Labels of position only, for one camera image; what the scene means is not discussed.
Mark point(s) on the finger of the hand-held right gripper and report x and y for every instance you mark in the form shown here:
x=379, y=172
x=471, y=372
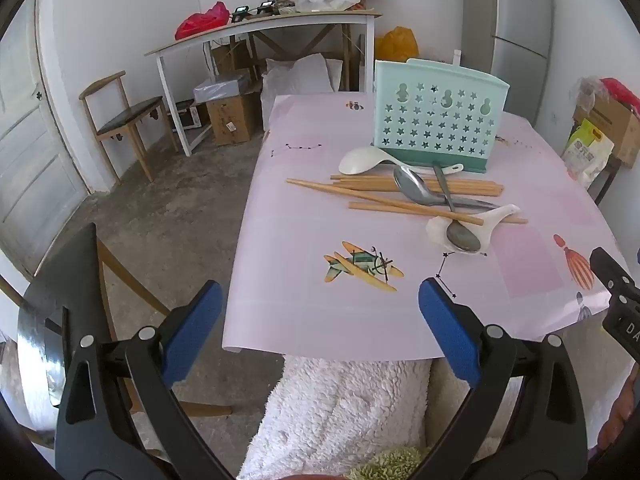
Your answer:
x=607, y=267

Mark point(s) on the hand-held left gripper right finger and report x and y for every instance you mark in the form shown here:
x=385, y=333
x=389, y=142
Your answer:
x=450, y=330

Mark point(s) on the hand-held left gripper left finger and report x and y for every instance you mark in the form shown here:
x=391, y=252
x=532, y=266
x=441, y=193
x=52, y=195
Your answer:
x=195, y=330

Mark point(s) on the metal spoon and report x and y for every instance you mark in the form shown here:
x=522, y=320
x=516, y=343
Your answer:
x=462, y=237
x=417, y=187

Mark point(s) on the white ceramic soup spoon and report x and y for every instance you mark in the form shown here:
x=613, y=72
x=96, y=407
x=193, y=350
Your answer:
x=437, y=230

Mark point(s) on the bunch of wooden chopsticks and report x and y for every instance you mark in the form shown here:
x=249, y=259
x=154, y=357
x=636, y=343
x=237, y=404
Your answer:
x=370, y=185

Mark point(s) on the mint green utensil holder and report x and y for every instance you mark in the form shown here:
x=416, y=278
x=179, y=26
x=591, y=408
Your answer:
x=440, y=120

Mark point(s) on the person's right hand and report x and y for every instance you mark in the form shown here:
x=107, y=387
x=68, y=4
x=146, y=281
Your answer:
x=622, y=415

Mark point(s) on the yellow and white bag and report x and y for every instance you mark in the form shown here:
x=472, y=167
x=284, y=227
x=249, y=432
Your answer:
x=587, y=152

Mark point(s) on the pink printed tablecloth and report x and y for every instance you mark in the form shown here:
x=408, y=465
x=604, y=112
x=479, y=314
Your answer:
x=300, y=260

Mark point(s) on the dark round-seat wooden chair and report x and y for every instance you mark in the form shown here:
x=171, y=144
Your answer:
x=65, y=280

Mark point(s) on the open cardboard box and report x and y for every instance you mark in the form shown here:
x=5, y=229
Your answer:
x=617, y=127

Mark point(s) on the red bag on box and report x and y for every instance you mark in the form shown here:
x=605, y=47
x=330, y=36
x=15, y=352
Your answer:
x=620, y=92

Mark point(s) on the small metal-framed box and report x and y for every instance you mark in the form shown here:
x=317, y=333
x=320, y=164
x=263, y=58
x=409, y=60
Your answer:
x=187, y=117

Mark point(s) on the brown cardboard box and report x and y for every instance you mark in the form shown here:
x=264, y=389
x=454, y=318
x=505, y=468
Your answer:
x=232, y=120

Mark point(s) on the wooden chair with black seat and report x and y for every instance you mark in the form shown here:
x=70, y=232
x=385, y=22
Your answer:
x=127, y=117

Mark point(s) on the white panel door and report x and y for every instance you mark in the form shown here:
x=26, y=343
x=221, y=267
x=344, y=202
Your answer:
x=30, y=160

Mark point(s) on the plastic-wrapped white box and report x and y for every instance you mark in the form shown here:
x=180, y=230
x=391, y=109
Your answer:
x=222, y=89

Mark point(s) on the grey refrigerator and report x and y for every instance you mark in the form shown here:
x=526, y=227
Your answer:
x=520, y=35

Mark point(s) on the white plastic pipe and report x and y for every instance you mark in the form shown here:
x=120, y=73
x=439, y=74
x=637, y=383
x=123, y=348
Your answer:
x=457, y=57

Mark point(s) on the white woven sack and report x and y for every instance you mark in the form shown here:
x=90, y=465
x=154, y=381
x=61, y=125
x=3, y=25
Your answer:
x=295, y=77

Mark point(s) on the tall cardboard box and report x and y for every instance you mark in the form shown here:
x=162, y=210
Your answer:
x=232, y=60

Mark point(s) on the yellow plastic bag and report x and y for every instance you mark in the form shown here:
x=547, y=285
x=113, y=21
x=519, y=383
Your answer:
x=397, y=45

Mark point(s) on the red plastic bag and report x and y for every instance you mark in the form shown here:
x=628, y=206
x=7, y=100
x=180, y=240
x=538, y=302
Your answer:
x=200, y=22

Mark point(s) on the white desk with wooden top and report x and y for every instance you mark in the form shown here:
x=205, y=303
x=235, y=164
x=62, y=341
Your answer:
x=260, y=24

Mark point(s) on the small black device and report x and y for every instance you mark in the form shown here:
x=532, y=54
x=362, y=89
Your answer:
x=240, y=13
x=265, y=9

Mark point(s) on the white plastic bag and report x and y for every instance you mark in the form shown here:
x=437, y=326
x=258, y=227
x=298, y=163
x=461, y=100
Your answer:
x=325, y=1

